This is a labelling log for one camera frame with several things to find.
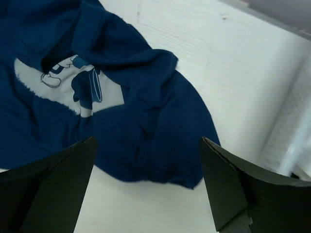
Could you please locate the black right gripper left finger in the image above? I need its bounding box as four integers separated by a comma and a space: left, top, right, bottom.
0, 137, 97, 233

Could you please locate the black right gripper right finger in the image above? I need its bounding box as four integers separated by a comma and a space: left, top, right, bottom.
200, 137, 311, 233

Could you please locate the blue Mickey t-shirt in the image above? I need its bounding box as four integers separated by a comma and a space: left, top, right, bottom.
0, 0, 219, 189

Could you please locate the white plastic basket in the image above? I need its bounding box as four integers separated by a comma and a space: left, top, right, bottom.
262, 36, 311, 180

